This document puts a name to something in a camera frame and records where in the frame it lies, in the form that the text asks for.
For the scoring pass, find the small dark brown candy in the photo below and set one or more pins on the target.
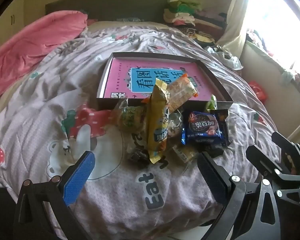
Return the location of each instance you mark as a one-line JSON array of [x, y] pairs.
[[137, 156]]

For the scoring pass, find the pink book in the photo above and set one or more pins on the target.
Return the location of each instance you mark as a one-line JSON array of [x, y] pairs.
[[120, 72]]

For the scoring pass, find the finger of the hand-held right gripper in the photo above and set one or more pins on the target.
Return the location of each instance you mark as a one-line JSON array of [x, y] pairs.
[[261, 160], [285, 143]]

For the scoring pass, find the clear red-print snack packet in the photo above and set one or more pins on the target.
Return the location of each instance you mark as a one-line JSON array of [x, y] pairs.
[[175, 125]]

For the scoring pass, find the orange snack packet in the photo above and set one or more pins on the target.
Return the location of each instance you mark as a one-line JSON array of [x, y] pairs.
[[182, 92]]

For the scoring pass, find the printed pink blanket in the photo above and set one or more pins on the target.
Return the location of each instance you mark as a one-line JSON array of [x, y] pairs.
[[52, 105]]

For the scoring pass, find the cream wardrobe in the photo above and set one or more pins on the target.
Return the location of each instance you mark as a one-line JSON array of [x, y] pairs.
[[12, 17]]

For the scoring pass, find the clear green-label cake packet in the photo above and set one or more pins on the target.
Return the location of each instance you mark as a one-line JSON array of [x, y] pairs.
[[130, 120]]

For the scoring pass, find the green candy packet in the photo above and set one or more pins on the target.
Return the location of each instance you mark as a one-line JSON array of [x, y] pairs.
[[212, 103]]

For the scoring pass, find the red plastic bag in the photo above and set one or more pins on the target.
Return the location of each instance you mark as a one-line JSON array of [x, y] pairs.
[[258, 91]]

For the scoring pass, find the bright window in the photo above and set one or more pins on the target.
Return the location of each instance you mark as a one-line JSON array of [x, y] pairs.
[[277, 10]]

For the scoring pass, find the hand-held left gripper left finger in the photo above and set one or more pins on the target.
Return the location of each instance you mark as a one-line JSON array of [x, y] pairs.
[[78, 177]]

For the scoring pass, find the small yellowish cake packet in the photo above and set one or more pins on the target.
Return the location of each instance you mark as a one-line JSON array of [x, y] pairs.
[[187, 153]]

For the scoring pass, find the white plastic bag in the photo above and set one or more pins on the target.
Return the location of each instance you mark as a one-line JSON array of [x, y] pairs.
[[230, 60]]

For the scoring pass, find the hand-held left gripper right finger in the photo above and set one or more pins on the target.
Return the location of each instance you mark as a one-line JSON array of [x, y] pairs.
[[211, 177]]

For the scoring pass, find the black snack packet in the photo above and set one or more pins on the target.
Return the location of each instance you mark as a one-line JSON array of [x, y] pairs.
[[228, 130]]

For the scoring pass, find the dark cardboard box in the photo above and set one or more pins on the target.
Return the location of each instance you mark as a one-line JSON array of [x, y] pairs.
[[107, 103]]

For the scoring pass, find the pink quilt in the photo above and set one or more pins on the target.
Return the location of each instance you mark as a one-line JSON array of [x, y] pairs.
[[27, 50]]

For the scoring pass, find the clothes on window sill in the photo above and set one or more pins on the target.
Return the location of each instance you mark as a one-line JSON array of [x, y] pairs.
[[290, 76]]

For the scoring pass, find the long yellow snack packet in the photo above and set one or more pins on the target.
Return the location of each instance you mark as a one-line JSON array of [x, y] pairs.
[[157, 120]]

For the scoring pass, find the blue cookie packet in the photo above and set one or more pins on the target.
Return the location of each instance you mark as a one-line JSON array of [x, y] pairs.
[[202, 127]]

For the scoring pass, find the pile of folded clothes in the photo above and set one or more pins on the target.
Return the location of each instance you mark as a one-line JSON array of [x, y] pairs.
[[182, 15]]

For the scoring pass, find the cream curtain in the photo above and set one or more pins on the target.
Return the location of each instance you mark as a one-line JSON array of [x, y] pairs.
[[237, 25]]

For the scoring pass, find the grey bed headboard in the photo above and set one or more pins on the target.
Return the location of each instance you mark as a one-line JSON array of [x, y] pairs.
[[115, 5]]

